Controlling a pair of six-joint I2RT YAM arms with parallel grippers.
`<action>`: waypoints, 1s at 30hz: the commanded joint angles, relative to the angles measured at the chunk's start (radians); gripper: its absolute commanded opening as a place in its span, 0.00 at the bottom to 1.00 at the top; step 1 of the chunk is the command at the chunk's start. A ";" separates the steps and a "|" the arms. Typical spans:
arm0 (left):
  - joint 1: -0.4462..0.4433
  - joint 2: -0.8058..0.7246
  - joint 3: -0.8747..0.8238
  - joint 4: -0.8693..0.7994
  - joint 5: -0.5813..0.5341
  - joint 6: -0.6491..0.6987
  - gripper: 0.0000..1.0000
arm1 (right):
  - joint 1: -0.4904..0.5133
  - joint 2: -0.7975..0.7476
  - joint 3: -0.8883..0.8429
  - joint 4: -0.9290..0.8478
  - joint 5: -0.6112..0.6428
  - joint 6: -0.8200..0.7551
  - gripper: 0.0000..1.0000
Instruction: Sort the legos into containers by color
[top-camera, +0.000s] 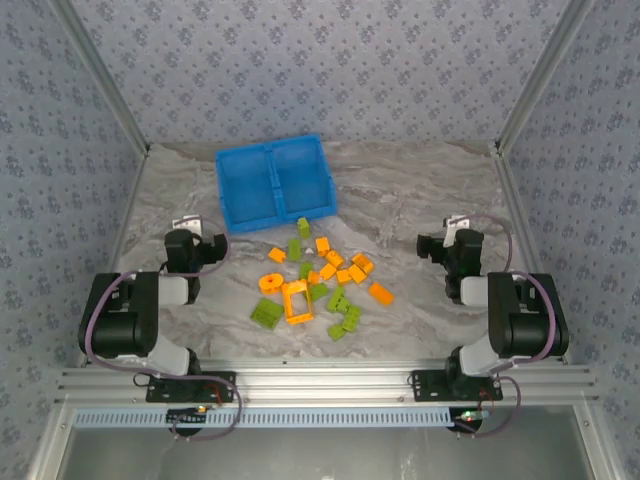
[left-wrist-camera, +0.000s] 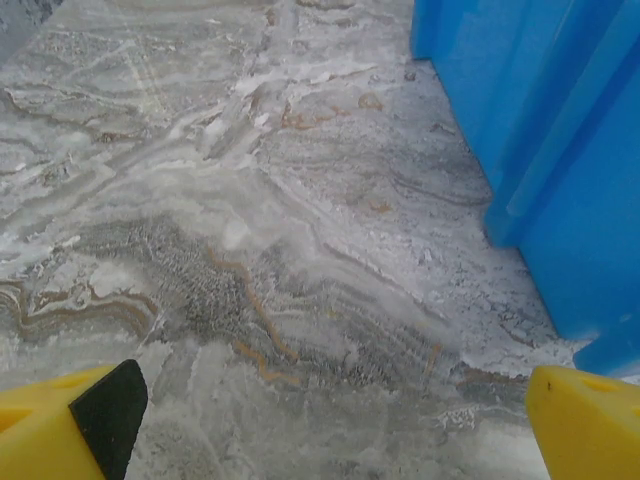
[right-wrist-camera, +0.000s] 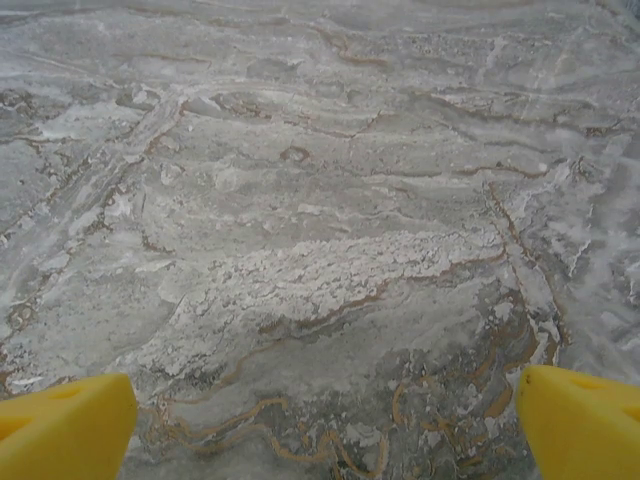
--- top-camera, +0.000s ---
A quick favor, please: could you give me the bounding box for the large green lego plate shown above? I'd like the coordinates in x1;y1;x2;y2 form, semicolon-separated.
249;297;283;331

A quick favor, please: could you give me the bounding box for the orange lego window frame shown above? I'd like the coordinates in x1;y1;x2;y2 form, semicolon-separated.
281;279;316;326

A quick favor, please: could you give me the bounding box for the small circuit board with LED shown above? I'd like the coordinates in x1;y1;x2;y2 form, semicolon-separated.
451;407;487;434
166;406;209;427

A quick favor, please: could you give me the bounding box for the grey metal sheet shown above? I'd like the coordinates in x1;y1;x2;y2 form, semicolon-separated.
27;403;619;480

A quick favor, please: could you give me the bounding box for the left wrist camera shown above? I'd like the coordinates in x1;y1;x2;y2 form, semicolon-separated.
171;213;202;234

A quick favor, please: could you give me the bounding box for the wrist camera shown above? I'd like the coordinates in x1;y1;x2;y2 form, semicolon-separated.
171;213;202;234
443;214;470;248

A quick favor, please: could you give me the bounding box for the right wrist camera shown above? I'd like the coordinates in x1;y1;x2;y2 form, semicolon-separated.
443;214;470;248

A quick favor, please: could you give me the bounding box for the purple cable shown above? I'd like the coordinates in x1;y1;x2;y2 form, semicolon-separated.
82;214;245;442
452;213;566;440

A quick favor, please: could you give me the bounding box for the aluminium table edge rail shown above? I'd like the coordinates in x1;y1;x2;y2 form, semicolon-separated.
492;142;574;366
74;144;152;369

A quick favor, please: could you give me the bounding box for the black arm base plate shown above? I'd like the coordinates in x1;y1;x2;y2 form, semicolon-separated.
409;369;504;404
145;371;238;404

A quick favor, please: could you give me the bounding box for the wide aluminium mounting rail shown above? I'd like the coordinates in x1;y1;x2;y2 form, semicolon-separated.
54;366;600;405

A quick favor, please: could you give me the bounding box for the aluminium frame post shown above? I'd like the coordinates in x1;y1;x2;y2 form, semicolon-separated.
49;0;152;157
493;0;599;156

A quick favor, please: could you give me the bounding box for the white slotted cable duct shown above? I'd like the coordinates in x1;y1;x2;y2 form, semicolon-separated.
73;405;454;430

